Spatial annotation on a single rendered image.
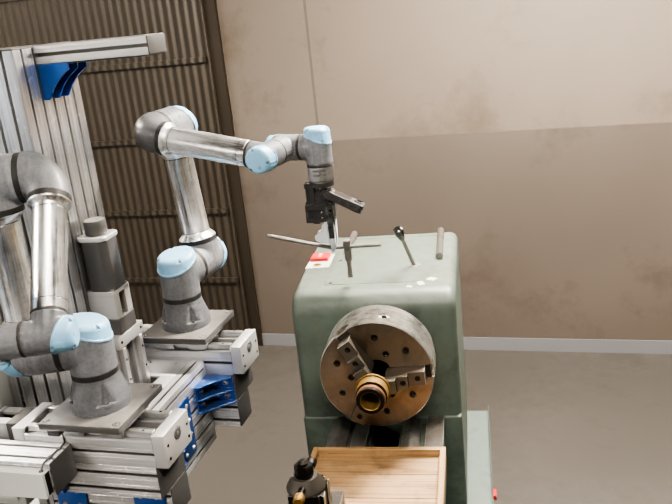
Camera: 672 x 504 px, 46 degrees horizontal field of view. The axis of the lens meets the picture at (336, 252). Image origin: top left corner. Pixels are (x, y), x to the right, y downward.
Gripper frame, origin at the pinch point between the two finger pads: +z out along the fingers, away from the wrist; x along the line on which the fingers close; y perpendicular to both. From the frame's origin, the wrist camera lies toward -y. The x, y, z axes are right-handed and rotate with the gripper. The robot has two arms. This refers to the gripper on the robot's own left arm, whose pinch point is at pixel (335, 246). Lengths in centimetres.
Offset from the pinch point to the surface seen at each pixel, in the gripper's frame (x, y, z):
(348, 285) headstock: -0.4, -2.6, 12.3
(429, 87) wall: -221, -23, -18
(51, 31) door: -244, 200, -66
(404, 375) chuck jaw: 29.2, -19.8, 27.2
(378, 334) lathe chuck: 23.8, -13.2, 17.6
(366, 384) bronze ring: 35.4, -10.3, 26.3
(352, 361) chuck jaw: 29.7, -6.4, 22.5
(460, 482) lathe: 9, -33, 74
